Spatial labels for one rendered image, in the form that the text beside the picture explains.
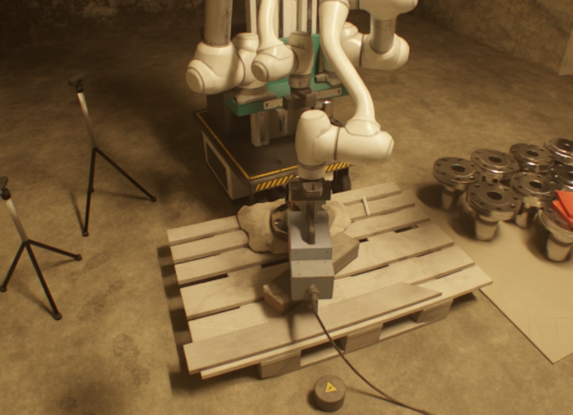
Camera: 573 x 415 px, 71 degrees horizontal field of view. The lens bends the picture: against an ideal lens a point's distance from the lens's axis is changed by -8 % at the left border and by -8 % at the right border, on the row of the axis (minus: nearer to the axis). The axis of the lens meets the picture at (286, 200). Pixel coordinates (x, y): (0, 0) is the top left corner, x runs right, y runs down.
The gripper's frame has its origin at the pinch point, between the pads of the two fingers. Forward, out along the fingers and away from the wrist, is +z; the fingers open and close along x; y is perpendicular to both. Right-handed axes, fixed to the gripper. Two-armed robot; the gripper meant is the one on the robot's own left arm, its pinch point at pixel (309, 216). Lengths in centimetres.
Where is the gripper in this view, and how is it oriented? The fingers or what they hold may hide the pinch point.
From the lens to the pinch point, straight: 148.3
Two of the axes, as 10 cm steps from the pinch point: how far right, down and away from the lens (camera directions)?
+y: -0.4, -5.8, 8.2
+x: -10.0, 0.2, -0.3
